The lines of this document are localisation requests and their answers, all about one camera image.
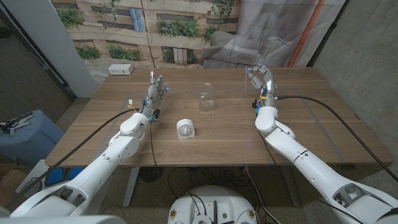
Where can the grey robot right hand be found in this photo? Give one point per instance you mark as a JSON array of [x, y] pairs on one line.
[[270, 85]]

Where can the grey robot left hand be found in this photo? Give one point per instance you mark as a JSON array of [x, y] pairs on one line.
[[152, 96]]

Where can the clear plastic pipette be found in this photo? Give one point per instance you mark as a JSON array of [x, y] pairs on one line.
[[245, 84]]

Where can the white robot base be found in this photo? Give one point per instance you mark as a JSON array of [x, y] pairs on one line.
[[211, 205]]

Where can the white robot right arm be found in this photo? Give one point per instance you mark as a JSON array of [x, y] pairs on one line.
[[317, 171]]

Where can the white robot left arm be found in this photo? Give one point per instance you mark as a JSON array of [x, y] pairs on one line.
[[102, 168]]

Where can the white kitchen timer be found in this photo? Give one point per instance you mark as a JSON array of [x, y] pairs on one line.
[[185, 129]]

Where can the clear plastic cup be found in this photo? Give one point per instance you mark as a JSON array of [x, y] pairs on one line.
[[206, 104]]

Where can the white power strip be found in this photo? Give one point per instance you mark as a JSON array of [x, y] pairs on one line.
[[120, 69]]

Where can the printed fabric backdrop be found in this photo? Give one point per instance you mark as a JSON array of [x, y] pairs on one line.
[[186, 46]]

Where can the black backdrop stand pole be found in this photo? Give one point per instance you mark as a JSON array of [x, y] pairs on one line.
[[326, 34]]

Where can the black round floor object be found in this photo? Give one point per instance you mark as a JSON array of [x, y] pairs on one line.
[[151, 174]]

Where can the white table leg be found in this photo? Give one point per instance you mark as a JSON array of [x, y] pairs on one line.
[[130, 186], [290, 189]]

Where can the blue and black floor device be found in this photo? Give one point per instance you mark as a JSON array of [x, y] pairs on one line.
[[57, 176]]

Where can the blue storage box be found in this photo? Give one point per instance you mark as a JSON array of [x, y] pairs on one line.
[[34, 143]]

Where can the grey metal tool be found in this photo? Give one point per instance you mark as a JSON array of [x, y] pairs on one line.
[[18, 123]]

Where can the white floor box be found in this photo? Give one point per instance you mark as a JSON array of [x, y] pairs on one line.
[[36, 171]]

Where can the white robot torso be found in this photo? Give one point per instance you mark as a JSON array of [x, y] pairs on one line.
[[62, 220]]

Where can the brown cardboard box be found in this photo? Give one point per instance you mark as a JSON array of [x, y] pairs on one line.
[[11, 185]]

